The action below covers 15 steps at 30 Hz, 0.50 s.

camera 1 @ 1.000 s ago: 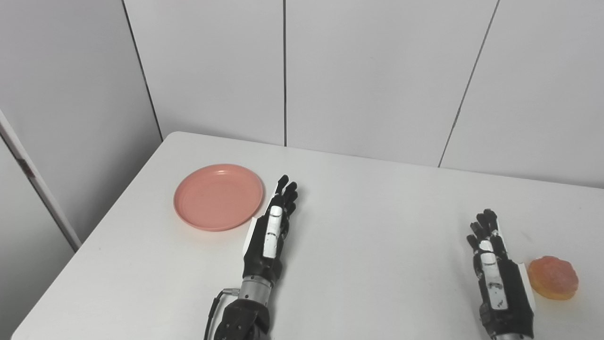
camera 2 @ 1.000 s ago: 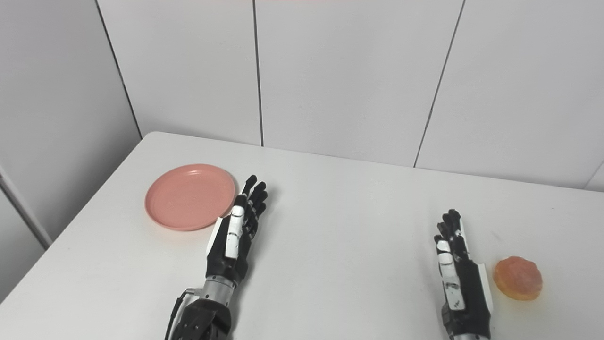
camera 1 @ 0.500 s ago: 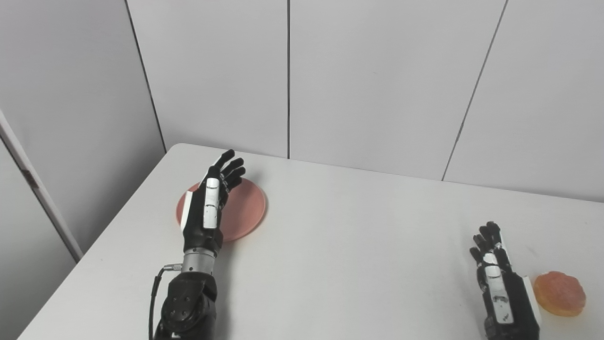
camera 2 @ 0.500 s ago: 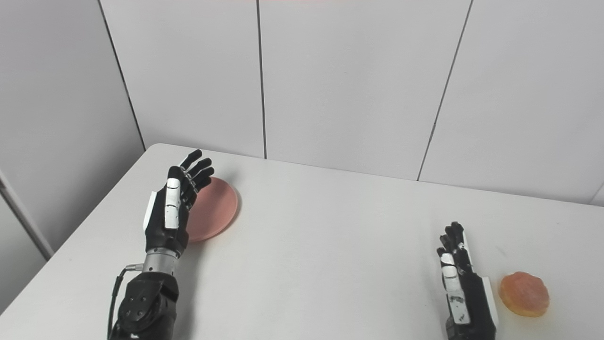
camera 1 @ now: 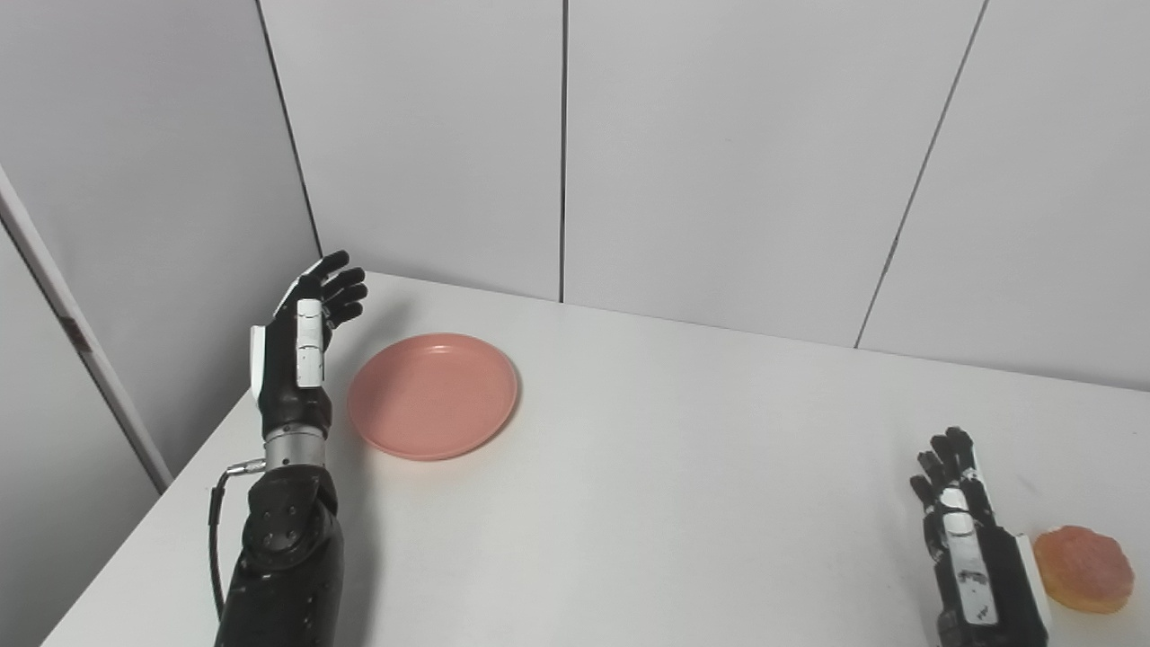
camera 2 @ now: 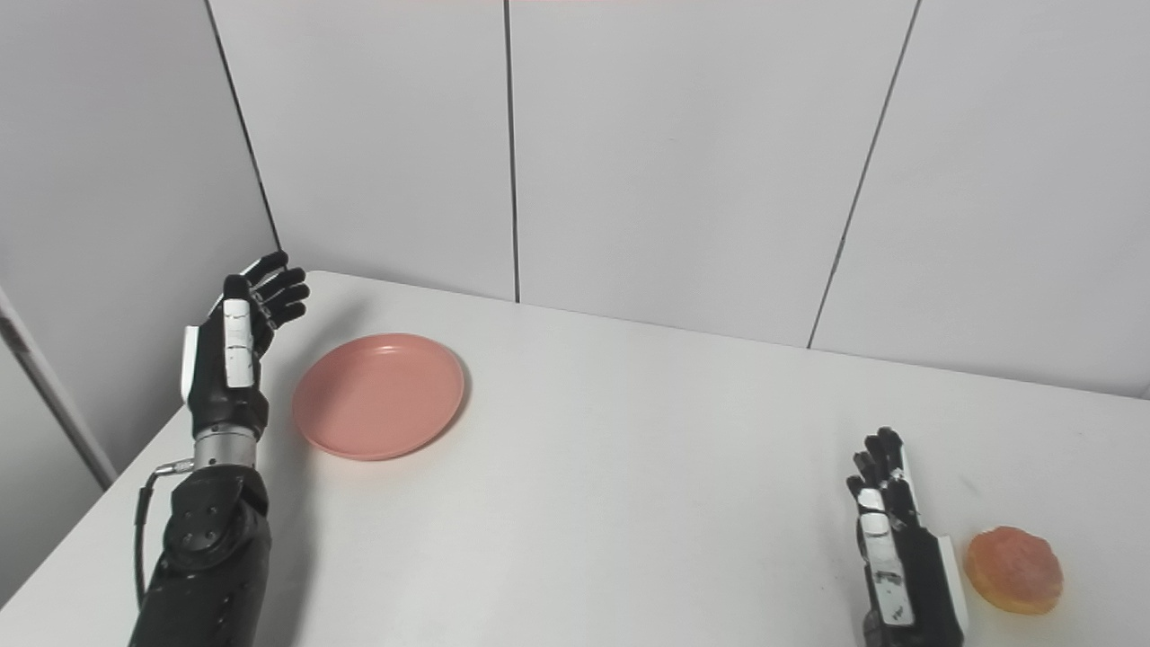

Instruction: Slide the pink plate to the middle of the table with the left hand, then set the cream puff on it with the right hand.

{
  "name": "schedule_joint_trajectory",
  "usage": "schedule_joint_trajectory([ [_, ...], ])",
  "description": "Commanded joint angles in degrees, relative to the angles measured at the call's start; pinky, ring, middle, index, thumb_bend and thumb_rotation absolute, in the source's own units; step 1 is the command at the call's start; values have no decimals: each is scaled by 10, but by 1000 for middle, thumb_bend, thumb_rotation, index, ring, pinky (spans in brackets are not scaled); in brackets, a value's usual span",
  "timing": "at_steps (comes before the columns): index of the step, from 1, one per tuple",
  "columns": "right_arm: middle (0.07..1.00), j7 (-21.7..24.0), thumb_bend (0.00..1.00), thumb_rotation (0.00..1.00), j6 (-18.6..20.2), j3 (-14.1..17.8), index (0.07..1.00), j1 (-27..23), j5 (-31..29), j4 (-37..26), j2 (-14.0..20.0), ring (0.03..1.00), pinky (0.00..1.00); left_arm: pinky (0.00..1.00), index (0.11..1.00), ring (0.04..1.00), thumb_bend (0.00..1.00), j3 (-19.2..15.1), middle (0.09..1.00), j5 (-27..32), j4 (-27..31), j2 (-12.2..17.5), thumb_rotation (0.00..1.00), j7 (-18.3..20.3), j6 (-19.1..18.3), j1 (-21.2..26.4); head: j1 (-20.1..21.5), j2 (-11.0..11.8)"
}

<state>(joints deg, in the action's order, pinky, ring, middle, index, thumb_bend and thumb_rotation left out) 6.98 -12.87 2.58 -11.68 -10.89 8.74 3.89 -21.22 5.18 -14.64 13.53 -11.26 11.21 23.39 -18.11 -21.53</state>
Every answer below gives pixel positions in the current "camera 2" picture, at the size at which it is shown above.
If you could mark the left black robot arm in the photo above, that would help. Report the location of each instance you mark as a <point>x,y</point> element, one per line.
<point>208,548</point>

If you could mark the pink round plate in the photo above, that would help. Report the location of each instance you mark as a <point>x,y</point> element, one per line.
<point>378,395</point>

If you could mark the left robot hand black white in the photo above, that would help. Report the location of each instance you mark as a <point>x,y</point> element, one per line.
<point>232,359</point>

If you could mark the orange cream puff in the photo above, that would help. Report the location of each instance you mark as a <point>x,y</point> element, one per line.
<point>1013,570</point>

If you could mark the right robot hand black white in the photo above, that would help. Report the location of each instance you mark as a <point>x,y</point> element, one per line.
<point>903,566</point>

